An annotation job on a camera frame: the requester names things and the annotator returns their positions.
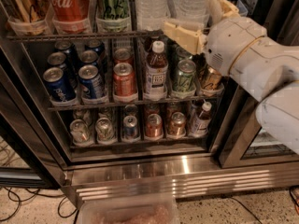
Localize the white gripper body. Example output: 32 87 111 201
204 17 267 76

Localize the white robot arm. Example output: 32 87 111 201
163 0 299 153

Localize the glass fridge door right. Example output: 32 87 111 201
217 0 299 168

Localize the front red soda can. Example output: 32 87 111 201
113 63 137 102

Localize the red soda can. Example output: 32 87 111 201
113 48 134 65
113 63 137 102

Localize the front left blue pepsi can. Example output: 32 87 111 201
43 67 77 107

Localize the gold can top shelf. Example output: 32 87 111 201
1 0 50 35

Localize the brown tea bottle middle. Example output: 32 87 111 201
145 41 168 100

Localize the middle right pepsi can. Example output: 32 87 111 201
80 50 103 73

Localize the silver can bottom left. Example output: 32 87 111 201
70 119 92 147

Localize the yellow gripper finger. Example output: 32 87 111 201
206 0 239 25
162 19 206 55

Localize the front gold can middle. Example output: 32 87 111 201
200 66 222 96

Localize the blue pepsi can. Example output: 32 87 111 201
78 65 107 104
43 67 77 107

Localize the red can bottom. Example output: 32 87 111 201
145 114 163 140

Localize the stainless steel fridge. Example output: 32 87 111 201
0 0 299 206

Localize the green can top shelf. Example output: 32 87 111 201
96 0 132 33

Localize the front green can middle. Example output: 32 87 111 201
171 60 196 99

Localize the rear red soda can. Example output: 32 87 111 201
113 48 134 65

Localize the blue silver can bottom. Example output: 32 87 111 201
123 116 139 140

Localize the red cola can top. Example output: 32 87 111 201
50 0 90 34

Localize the tea bottle bottom shelf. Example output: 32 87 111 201
189 102 212 137

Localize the middle left pepsi can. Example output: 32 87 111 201
47 51 78 89

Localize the black cable on floor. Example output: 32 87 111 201
0 185 78 223

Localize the front right blue pepsi can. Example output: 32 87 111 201
78 65 107 104

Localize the copper can bottom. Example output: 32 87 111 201
167 112 186 136

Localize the clear plastic bin floor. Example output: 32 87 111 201
77 193 180 224

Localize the clear water bottle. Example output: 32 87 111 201
135 0 168 31
173 0 209 27

